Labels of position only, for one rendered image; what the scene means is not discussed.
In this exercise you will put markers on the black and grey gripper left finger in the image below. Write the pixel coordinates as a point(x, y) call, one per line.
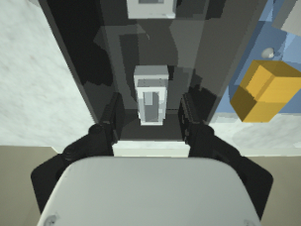
point(97, 143)

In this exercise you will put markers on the yellow rectangular block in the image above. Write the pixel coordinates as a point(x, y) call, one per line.
point(266, 87)

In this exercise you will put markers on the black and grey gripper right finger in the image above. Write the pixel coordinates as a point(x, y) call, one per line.
point(204, 143)

